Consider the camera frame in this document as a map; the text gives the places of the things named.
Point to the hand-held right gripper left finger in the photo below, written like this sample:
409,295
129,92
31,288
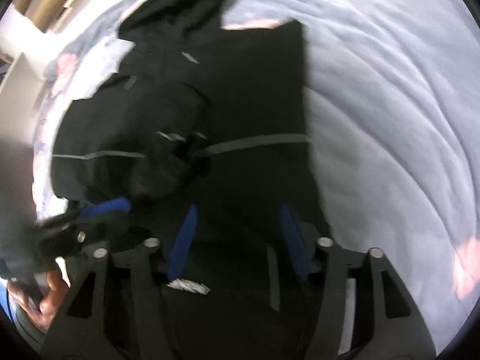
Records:
183,243

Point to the white wall shelf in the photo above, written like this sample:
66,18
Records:
17,33

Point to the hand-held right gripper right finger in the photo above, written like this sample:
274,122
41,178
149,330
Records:
296,245

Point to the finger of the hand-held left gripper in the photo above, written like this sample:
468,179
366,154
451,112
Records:
108,208

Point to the person's left hand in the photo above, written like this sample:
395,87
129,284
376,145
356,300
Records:
47,300

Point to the black jacket with reflective stripes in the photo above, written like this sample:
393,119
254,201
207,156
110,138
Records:
243,101

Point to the grey floral blanket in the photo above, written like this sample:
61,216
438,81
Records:
375,127

